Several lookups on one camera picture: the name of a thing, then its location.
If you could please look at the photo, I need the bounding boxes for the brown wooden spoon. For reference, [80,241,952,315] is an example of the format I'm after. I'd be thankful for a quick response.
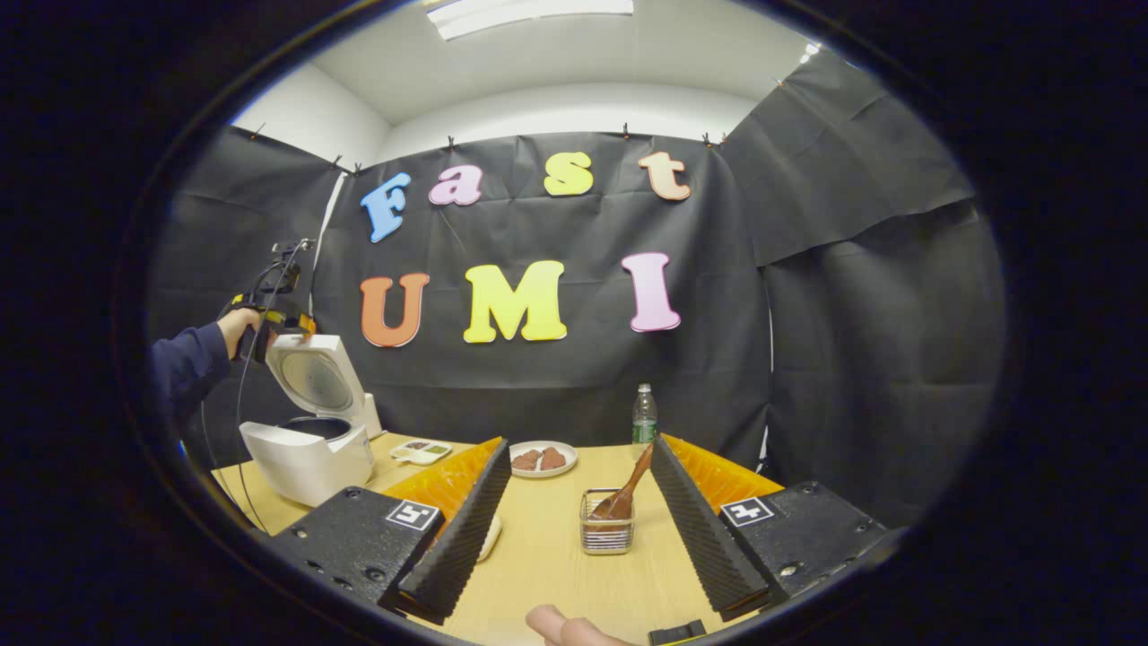
[589,443,655,522]

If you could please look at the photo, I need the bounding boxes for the black backdrop cloth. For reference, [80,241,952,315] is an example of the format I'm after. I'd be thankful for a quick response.
[148,49,1005,530]

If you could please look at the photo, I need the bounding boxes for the white divided sauce dish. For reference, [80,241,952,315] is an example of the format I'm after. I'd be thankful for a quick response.
[390,438,453,467]

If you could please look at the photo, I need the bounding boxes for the large ceiling light panel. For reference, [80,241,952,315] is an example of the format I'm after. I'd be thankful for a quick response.
[426,0,635,41]

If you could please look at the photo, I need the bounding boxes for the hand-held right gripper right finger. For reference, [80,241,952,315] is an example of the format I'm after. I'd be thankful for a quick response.
[650,434,900,624]

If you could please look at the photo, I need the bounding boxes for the white round plate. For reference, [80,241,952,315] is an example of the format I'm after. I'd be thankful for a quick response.
[509,440,578,479]

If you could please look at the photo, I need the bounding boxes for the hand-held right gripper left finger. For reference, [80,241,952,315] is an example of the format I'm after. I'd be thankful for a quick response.
[269,438,513,625]

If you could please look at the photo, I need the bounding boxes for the green label water bottle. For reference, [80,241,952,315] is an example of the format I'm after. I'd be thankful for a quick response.
[631,383,659,447]

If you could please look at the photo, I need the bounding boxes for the white rice cooker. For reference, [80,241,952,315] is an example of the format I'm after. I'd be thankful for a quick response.
[239,334,383,509]

